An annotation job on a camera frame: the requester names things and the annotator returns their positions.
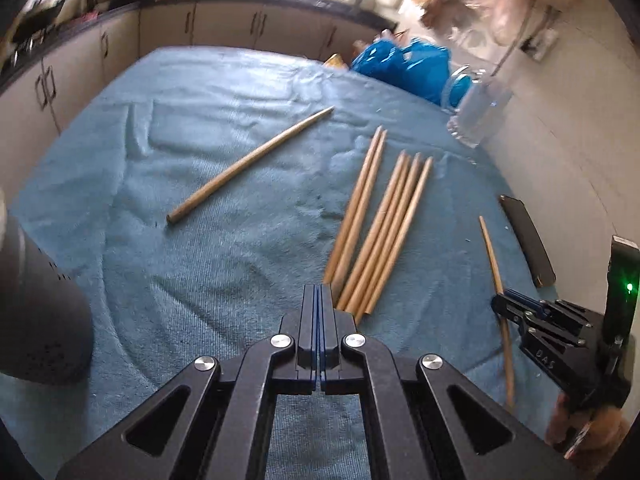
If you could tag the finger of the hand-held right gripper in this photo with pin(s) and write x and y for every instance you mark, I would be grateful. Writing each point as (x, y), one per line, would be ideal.
(515, 312)
(530, 297)

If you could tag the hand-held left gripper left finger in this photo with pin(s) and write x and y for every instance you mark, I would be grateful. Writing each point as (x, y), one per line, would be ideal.
(311, 320)

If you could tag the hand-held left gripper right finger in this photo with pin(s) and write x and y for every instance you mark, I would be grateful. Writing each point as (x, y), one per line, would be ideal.
(327, 320)

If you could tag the wooden chopstick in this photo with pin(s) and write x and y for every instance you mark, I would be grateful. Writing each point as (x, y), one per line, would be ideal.
(250, 162)
(496, 280)

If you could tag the pile of wooden chopsticks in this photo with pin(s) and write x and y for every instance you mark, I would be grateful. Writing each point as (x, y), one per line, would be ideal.
(385, 230)

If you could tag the person's right hand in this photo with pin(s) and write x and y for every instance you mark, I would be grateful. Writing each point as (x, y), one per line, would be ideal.
(585, 430)

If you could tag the black phone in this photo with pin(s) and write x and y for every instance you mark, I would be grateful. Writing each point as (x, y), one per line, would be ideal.
(530, 245)

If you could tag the blue towel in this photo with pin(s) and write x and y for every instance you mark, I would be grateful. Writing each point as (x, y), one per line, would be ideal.
(225, 260)

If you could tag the clear glass mug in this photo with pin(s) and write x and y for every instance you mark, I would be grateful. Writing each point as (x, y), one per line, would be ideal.
(477, 110)

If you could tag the blue plastic bag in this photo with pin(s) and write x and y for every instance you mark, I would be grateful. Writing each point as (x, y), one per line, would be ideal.
(400, 67)

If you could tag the dark grey perforated holder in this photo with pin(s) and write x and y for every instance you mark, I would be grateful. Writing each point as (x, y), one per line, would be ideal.
(40, 310)

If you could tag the black kitchen countertop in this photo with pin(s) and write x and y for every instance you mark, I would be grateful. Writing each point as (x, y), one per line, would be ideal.
(300, 4)

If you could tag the beige kitchen cabinets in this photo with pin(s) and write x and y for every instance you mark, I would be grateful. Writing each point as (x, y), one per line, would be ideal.
(165, 25)

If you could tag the black wok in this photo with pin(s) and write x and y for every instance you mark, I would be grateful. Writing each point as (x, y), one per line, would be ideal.
(45, 15)

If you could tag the wall socket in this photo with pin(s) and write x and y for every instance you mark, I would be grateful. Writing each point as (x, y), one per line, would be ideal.
(541, 42)

